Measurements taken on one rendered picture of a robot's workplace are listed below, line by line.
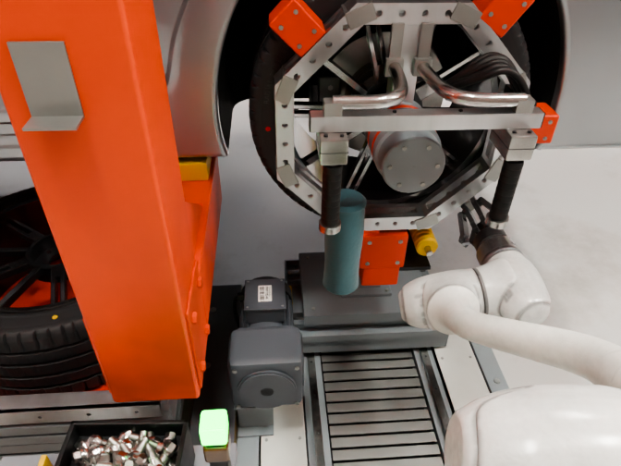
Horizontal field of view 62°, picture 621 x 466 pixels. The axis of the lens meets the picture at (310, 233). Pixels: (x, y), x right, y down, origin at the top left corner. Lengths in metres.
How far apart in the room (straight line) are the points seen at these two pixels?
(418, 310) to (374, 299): 0.59
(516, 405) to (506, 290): 0.55
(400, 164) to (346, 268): 0.30
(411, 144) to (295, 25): 0.32
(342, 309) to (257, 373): 0.45
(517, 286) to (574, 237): 1.45
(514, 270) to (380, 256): 0.39
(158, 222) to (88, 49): 0.24
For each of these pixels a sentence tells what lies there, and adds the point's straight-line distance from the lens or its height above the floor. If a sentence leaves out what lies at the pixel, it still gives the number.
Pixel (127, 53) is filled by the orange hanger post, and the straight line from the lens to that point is 0.64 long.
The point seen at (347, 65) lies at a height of 0.93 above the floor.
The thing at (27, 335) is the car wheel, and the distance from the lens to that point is 1.29.
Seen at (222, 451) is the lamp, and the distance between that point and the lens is 0.88.
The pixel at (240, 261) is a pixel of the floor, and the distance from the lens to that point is 2.10.
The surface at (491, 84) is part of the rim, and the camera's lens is 1.29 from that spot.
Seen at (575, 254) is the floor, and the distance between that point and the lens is 2.41.
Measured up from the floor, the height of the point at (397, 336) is 0.15.
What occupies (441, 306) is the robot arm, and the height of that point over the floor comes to 0.66.
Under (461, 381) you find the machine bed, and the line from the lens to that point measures 1.67.
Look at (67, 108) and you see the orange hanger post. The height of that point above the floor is 1.11.
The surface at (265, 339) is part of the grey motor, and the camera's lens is 1.26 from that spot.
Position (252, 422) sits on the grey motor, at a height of 0.11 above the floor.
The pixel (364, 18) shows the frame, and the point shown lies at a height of 1.09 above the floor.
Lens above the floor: 1.37
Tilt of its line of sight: 38 degrees down
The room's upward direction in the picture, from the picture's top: 1 degrees clockwise
